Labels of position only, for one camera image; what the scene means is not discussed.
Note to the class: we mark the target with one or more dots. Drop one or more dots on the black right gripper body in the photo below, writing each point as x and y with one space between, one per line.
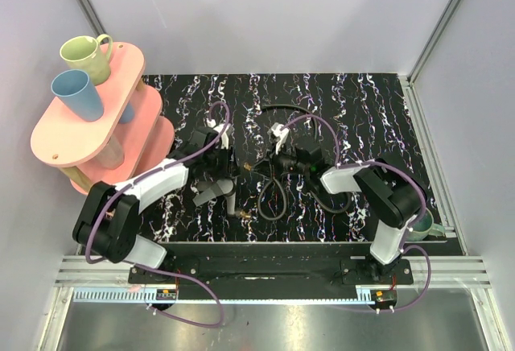
288 161

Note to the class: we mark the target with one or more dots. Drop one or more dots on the pink two-tier wooden shelf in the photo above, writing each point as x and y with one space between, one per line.
105 150

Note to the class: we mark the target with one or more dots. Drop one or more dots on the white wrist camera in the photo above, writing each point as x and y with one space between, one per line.
224 130
279 132

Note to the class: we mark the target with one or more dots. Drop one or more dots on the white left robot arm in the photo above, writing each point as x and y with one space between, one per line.
108 223

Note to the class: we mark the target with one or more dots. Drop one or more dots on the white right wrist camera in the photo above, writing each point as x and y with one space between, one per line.
279 132

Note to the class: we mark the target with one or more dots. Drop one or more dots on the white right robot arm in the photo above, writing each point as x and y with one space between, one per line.
397 198

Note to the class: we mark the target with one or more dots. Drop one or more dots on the blue plastic cup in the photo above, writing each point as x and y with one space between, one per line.
127 114
76 90

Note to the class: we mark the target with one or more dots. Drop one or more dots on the green ceramic mug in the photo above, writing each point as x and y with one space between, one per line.
89 54

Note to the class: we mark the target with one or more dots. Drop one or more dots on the grey faucet with brass fittings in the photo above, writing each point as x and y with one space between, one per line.
217 181

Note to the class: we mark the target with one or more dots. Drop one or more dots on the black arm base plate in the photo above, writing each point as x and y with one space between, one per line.
330 268

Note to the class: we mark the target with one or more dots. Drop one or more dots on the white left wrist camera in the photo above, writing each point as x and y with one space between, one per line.
224 130

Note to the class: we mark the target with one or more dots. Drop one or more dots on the teal ceramic mug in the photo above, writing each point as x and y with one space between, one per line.
425 227

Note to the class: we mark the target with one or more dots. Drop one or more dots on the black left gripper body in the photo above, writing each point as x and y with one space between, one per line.
232 162

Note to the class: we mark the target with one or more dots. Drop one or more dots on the aluminium frame rail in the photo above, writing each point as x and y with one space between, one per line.
116 283

